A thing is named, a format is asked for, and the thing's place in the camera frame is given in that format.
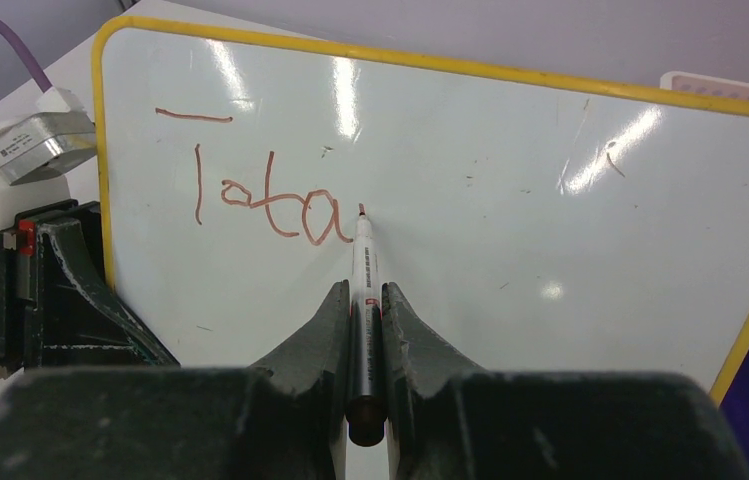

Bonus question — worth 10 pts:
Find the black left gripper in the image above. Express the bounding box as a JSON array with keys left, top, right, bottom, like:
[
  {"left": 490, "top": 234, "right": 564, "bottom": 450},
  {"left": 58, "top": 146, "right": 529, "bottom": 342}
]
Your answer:
[{"left": 0, "top": 201, "right": 179, "bottom": 379}]

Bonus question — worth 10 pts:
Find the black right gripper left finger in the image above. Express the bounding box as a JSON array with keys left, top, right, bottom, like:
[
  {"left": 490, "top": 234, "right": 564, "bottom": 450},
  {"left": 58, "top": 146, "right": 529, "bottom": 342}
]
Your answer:
[{"left": 0, "top": 282, "right": 350, "bottom": 479}]

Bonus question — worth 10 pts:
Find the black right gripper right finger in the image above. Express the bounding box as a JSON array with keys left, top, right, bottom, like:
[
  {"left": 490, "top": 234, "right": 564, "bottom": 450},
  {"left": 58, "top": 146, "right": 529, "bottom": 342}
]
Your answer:
[{"left": 382, "top": 282, "right": 749, "bottom": 479}]

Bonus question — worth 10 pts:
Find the red capped whiteboard marker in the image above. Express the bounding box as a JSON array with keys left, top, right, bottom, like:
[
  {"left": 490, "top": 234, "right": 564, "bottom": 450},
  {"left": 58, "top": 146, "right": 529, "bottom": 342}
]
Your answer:
[{"left": 345, "top": 204, "right": 387, "bottom": 447}]

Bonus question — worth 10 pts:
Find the yellow framed whiteboard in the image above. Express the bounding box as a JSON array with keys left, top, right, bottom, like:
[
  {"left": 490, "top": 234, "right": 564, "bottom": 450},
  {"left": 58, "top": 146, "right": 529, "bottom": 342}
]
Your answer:
[{"left": 92, "top": 16, "right": 749, "bottom": 400}]

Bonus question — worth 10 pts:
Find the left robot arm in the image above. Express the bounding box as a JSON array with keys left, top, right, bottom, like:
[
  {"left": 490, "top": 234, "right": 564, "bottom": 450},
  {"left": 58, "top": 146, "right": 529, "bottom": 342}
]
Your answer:
[{"left": 0, "top": 200, "right": 178, "bottom": 379}]

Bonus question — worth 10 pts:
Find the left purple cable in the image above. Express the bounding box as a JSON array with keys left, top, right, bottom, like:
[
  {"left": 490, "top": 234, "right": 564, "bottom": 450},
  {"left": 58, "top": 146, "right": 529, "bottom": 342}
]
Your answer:
[{"left": 0, "top": 3, "right": 54, "bottom": 94}]

